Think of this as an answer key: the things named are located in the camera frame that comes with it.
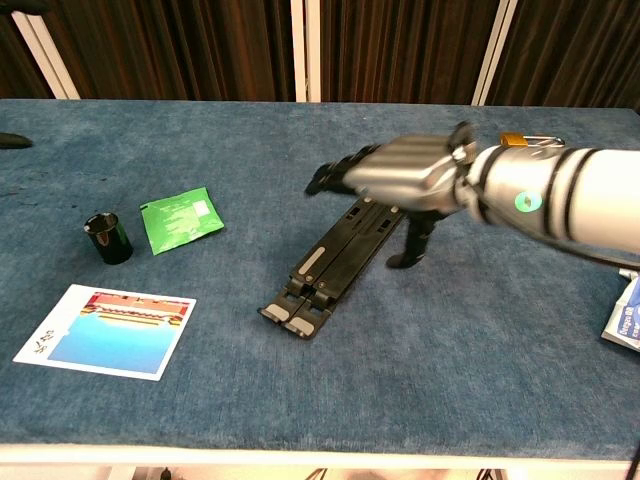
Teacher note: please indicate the green foil packet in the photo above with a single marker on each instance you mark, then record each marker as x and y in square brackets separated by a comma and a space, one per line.
[175, 220]

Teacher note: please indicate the black folding laptop stand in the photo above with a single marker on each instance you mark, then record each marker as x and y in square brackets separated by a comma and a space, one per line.
[340, 255]

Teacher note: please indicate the white frame post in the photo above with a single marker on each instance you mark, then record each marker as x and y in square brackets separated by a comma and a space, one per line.
[305, 50]
[494, 50]
[47, 57]

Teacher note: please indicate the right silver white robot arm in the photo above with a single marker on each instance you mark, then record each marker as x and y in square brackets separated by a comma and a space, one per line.
[575, 195]

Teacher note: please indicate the small black cylindrical cup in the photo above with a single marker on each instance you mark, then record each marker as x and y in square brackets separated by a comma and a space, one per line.
[110, 245]

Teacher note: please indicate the blue white tissue packet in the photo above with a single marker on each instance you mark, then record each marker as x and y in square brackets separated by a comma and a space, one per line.
[627, 320]

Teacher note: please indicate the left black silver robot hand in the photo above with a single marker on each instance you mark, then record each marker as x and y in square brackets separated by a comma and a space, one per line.
[14, 140]

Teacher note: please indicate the brass padlock with long shackle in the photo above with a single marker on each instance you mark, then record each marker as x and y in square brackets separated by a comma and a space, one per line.
[512, 140]

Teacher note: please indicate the postcard with blue picture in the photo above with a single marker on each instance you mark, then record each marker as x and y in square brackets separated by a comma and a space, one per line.
[115, 340]

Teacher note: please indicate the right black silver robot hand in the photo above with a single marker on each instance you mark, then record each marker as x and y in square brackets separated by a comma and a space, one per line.
[405, 170]

